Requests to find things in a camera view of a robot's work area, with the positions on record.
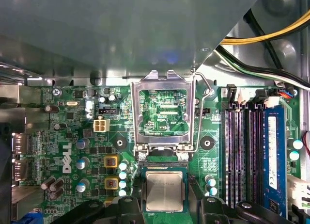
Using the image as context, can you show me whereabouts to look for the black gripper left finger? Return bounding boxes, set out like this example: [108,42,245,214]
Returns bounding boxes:
[49,175,146,224]

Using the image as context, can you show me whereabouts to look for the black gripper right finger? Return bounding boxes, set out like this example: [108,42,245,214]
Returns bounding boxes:
[189,175,293,224]

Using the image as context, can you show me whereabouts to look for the silver CPU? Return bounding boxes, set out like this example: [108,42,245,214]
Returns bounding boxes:
[141,169,188,213]

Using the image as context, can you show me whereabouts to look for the wire locking lever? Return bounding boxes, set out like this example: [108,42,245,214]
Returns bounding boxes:
[179,70,215,154]

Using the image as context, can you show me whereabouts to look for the metal socket cover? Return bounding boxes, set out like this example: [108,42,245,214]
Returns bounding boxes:
[130,69,196,153]

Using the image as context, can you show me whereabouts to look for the black RAM slot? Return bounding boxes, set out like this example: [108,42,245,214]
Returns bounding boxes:
[246,89,259,205]
[235,88,247,205]
[222,84,236,209]

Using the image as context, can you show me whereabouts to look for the white power plug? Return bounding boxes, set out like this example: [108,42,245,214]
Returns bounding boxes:
[287,173,310,211]

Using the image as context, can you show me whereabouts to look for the RAM stick white label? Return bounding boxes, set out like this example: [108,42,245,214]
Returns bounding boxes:
[263,104,288,221]

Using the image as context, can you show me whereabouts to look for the white four pin connector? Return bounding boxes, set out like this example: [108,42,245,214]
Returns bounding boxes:
[93,118,111,133]

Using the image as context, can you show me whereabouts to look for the green motherboard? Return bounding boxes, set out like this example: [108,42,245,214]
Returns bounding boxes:
[12,84,302,224]

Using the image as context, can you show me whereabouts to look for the blue board connector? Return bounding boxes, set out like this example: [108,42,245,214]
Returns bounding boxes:
[23,208,43,224]

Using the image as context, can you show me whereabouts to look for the grey power supply unit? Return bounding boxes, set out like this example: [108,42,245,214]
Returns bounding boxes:
[0,0,268,80]

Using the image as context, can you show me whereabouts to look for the black PC case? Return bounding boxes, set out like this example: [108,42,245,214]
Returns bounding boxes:
[0,0,310,224]

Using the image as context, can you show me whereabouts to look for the black white wire bundle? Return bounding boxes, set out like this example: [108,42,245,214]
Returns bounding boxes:
[214,45,310,92]

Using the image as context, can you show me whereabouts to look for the yellow black power wires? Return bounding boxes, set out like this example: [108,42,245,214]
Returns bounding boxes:
[220,9,310,72]

